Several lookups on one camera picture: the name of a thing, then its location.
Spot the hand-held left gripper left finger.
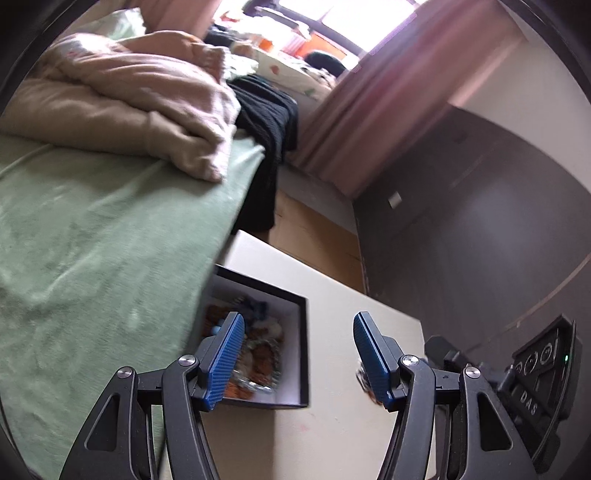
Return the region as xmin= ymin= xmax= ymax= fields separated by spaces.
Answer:
xmin=58 ymin=311 xmax=245 ymax=480

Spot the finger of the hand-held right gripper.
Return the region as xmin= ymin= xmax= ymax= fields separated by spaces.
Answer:
xmin=425 ymin=336 xmax=509 ymax=388

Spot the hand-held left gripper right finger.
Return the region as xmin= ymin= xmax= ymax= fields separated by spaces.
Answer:
xmin=353 ymin=311 xmax=539 ymax=480

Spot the small beaded jewelry piece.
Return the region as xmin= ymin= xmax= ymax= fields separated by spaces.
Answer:
xmin=355 ymin=362 xmax=386 ymax=407

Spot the pile of mixed jewelry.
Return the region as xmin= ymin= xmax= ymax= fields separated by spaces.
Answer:
xmin=203 ymin=295 xmax=284 ymax=400

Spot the black jewelry box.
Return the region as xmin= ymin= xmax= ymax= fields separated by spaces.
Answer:
xmin=203 ymin=264 xmax=310 ymax=411

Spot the brown cardboard sheet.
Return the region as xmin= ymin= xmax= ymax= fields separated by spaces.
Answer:
xmin=268 ymin=187 xmax=368 ymax=294

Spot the green bed sheet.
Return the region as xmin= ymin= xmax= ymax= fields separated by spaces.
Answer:
xmin=0 ymin=131 xmax=269 ymax=478

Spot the black knitted cloth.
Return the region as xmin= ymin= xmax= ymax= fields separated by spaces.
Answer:
xmin=226 ymin=74 xmax=301 ymax=234

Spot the pink curtain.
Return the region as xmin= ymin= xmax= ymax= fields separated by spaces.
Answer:
xmin=139 ymin=0 xmax=222 ymax=42
xmin=288 ymin=0 xmax=527 ymax=197

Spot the pink fleece blanket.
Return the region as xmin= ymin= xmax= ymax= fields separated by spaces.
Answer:
xmin=0 ymin=30 xmax=243 ymax=183

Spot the white leaf-patterned cloth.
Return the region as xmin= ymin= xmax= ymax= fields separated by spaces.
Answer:
xmin=252 ymin=46 xmax=335 ymax=100

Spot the black round cushion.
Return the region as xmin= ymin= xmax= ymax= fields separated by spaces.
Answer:
xmin=302 ymin=51 xmax=347 ymax=77

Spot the window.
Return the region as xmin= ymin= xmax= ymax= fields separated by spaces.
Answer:
xmin=277 ymin=0 xmax=416 ymax=51

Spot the light green patterned duvet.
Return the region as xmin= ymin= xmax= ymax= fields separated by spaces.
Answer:
xmin=90 ymin=8 xmax=151 ymax=43

